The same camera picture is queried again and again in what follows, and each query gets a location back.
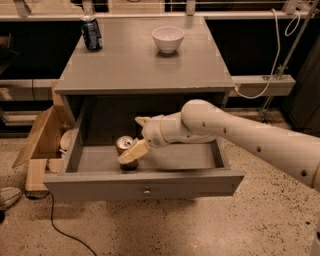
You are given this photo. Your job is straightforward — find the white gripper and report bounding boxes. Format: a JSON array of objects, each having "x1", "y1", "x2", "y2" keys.
[{"x1": 118, "y1": 115, "x2": 167, "y2": 164}]

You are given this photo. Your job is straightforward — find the orange soda can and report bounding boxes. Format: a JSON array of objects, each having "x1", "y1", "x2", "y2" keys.
[{"x1": 116, "y1": 136, "x2": 138, "y2": 171}]

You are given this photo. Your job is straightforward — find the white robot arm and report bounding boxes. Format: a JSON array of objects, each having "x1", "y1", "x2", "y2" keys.
[{"x1": 118, "y1": 99, "x2": 320, "y2": 191}]

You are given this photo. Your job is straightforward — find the round metal drawer knob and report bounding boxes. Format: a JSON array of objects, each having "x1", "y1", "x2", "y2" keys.
[{"x1": 143, "y1": 190, "x2": 152, "y2": 197}]

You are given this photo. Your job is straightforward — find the grey open top drawer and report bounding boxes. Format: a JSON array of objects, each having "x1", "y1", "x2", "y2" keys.
[{"x1": 44, "y1": 97, "x2": 244, "y2": 201}]

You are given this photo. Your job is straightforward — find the blue soda can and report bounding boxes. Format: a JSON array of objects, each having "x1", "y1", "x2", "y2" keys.
[{"x1": 81, "y1": 15, "x2": 102, "y2": 51}]

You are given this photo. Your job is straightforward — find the white plates in box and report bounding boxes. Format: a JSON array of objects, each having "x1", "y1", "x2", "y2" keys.
[{"x1": 60, "y1": 130, "x2": 73, "y2": 154}]

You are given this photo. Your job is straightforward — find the white ceramic bowl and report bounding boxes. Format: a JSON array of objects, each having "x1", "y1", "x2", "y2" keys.
[{"x1": 152, "y1": 26, "x2": 185, "y2": 53}]

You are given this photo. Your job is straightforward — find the grey shoe on floor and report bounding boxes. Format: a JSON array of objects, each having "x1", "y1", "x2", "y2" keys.
[{"x1": 0, "y1": 187, "x2": 21, "y2": 211}]

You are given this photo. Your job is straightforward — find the black floor cable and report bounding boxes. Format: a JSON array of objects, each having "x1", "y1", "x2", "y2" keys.
[{"x1": 23, "y1": 189, "x2": 98, "y2": 256}]

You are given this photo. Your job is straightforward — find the white hanging cable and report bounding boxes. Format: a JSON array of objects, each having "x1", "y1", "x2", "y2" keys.
[{"x1": 233, "y1": 8, "x2": 302, "y2": 100}]

